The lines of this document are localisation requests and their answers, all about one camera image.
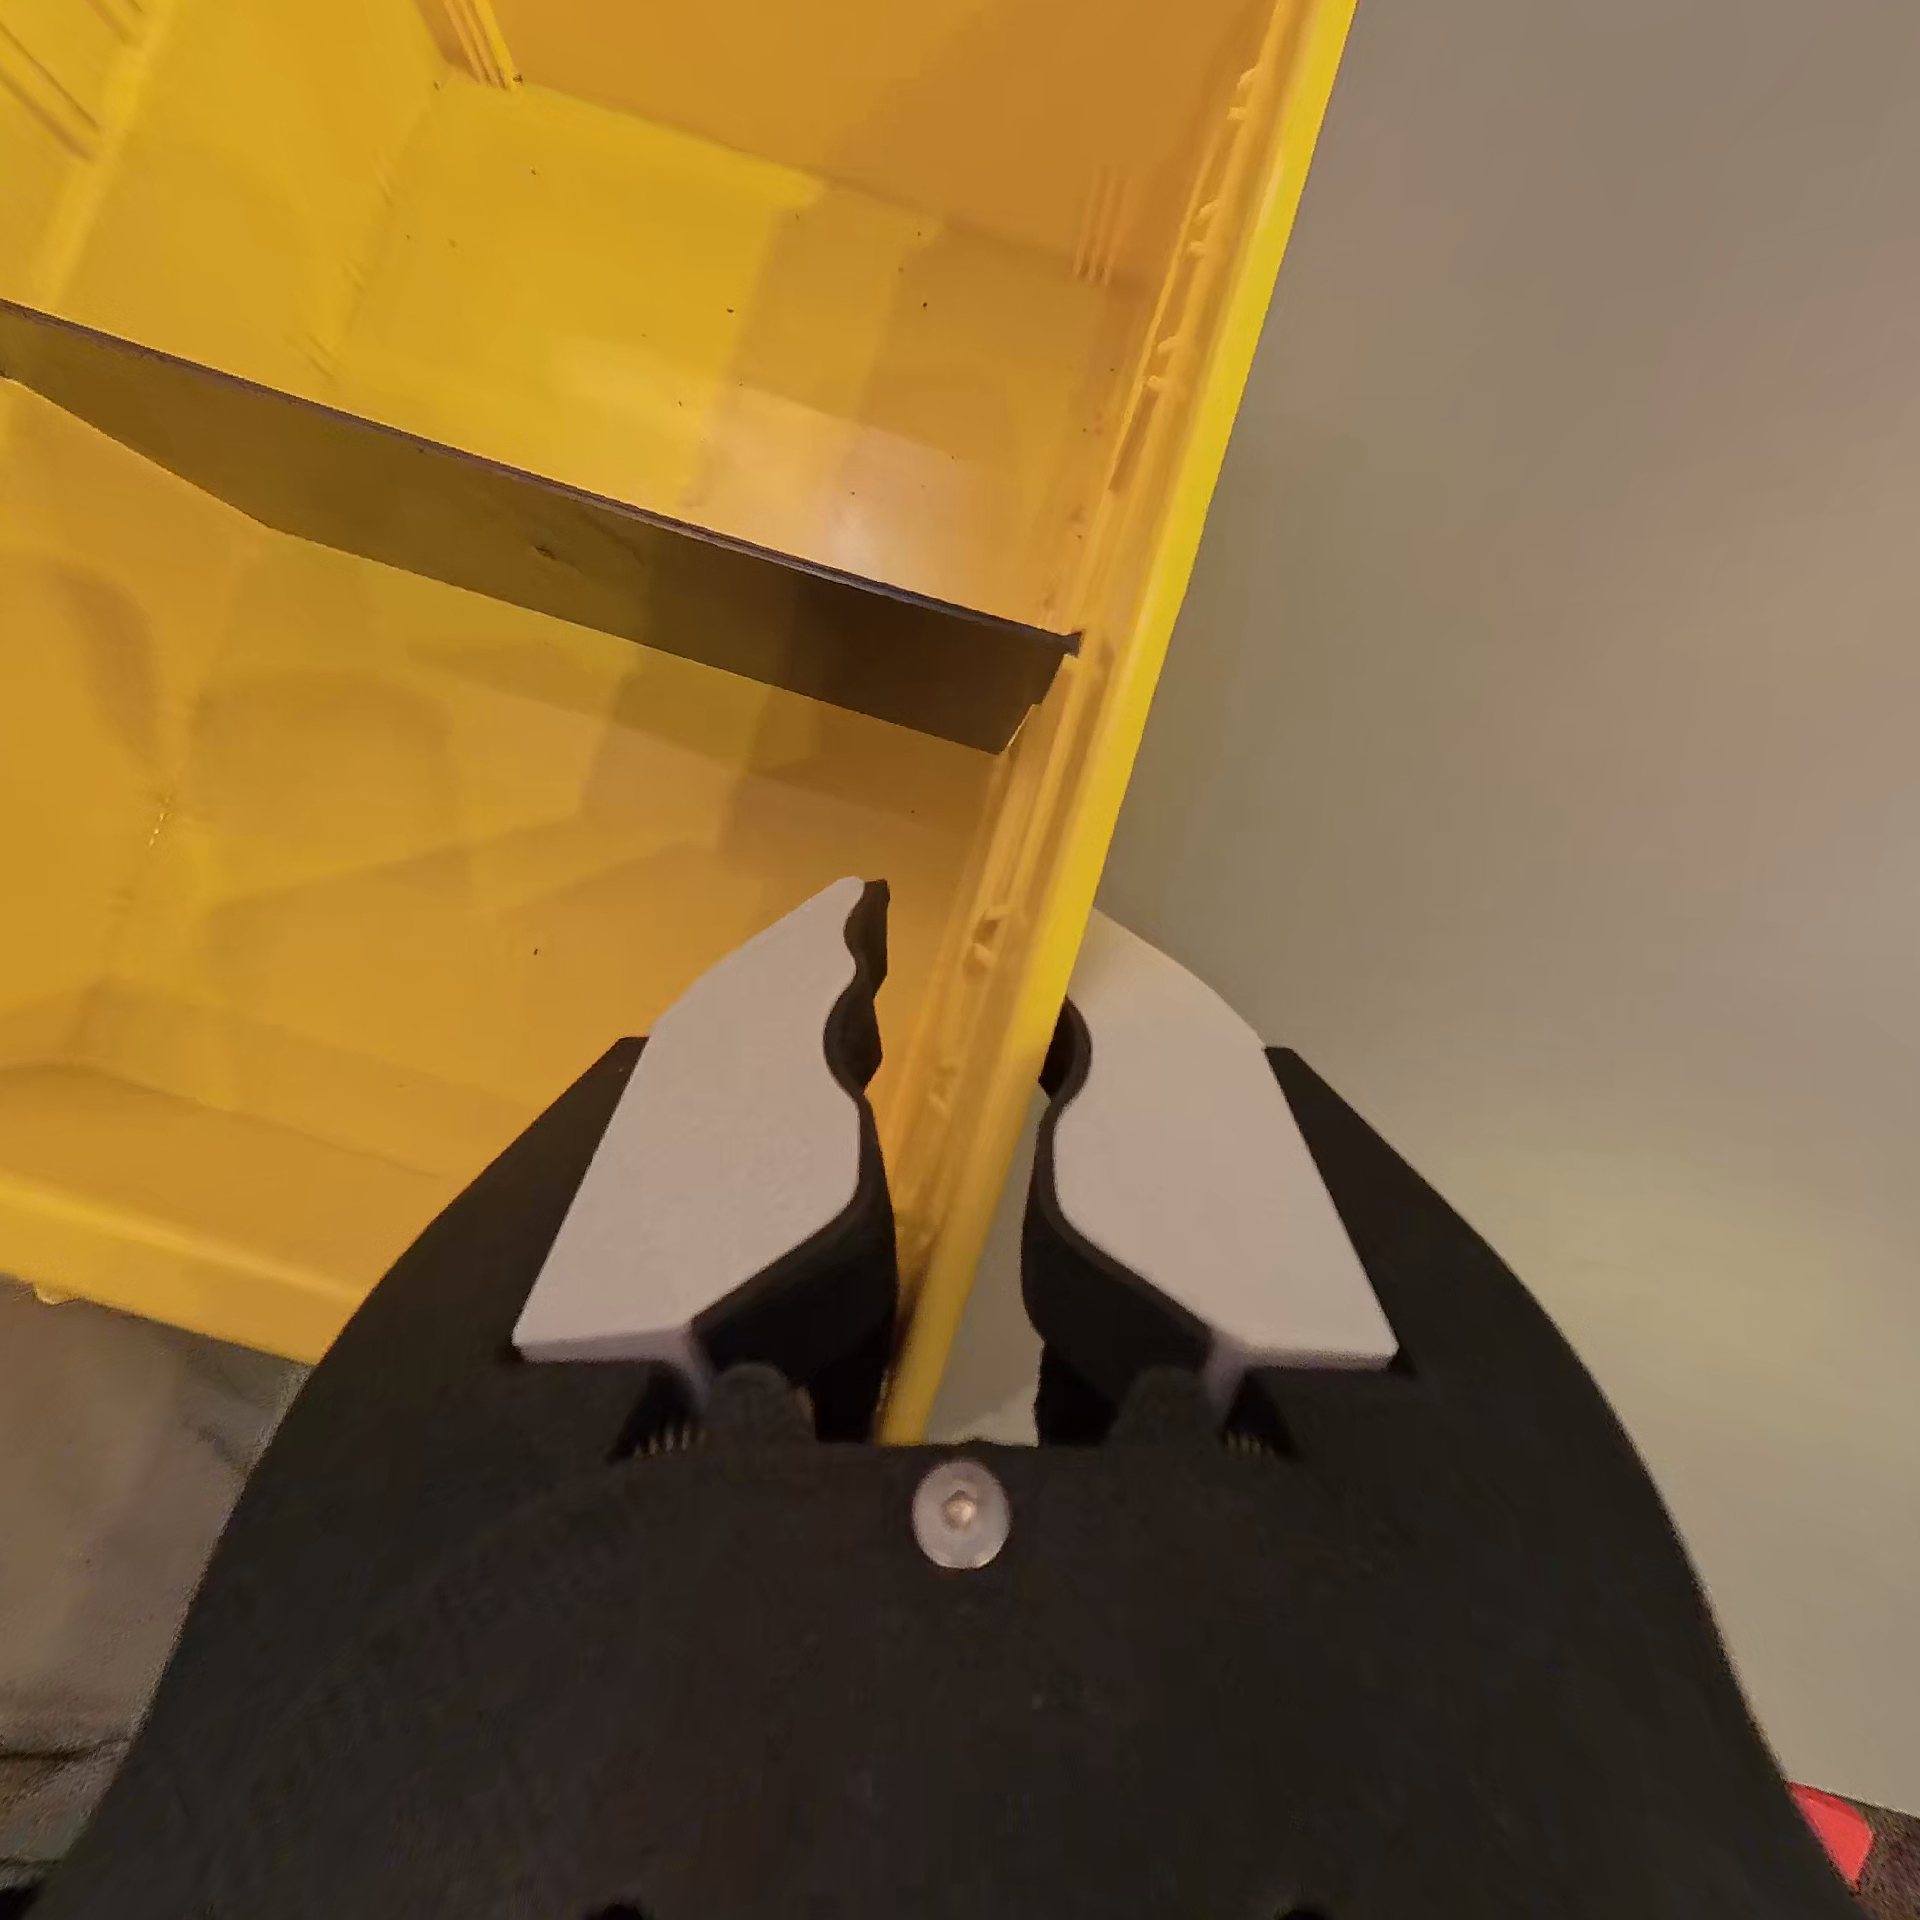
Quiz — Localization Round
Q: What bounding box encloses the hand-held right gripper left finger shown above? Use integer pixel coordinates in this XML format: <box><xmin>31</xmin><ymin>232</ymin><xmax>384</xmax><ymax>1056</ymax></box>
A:
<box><xmin>511</xmin><ymin>878</ymin><xmax>903</xmax><ymax>1441</ymax></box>

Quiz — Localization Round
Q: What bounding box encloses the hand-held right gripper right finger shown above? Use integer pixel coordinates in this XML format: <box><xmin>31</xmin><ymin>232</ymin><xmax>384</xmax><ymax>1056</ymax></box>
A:
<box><xmin>1024</xmin><ymin>908</ymin><xmax>1396</xmax><ymax>1448</ymax></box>

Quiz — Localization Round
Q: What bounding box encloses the yellow plastic bin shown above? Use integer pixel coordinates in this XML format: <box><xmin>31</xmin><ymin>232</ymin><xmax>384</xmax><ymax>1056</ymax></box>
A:
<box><xmin>0</xmin><ymin>0</ymin><xmax>1359</xmax><ymax>1441</ymax></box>

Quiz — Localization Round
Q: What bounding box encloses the black bin divider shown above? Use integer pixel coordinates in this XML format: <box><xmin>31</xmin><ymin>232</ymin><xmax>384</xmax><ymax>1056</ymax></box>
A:
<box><xmin>0</xmin><ymin>299</ymin><xmax>1080</xmax><ymax>753</ymax></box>

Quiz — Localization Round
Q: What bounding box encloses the red object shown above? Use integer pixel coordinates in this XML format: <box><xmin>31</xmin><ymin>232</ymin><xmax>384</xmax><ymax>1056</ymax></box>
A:
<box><xmin>1790</xmin><ymin>1784</ymin><xmax>1876</xmax><ymax>1886</ymax></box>

